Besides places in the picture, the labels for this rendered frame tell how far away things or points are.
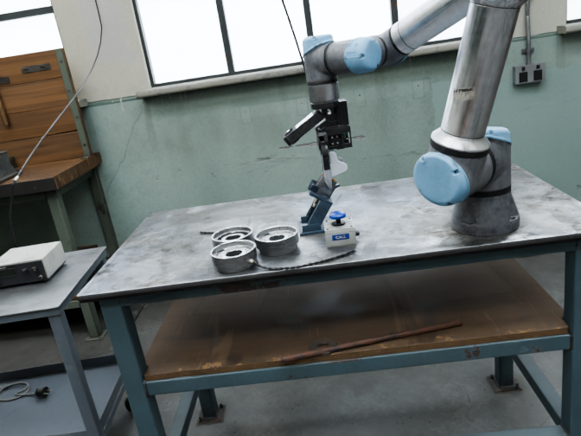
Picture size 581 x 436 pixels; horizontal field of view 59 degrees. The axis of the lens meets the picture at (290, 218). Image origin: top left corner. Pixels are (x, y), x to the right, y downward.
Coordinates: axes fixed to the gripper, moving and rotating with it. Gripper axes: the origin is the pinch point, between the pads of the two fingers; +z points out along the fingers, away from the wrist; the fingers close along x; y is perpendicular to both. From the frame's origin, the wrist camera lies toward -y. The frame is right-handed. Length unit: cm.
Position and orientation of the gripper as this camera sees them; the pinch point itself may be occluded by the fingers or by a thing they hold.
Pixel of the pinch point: (326, 181)
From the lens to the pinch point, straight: 132.9
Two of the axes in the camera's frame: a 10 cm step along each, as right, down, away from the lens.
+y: 9.9, -1.5, -0.2
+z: 1.5, 9.4, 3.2
